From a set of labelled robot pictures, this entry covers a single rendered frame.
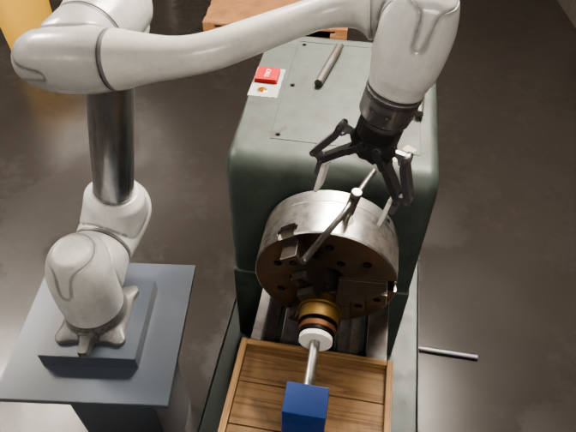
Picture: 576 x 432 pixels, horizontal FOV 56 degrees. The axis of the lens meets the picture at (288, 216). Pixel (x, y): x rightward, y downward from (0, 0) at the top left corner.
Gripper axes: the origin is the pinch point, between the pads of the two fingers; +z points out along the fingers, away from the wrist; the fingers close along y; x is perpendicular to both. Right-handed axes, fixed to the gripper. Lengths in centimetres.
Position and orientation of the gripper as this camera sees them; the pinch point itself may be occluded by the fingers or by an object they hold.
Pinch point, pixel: (350, 201)
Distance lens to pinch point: 102.4
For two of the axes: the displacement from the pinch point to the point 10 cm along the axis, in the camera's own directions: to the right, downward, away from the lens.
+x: 4.9, -5.9, 6.4
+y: 8.5, 4.8, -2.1
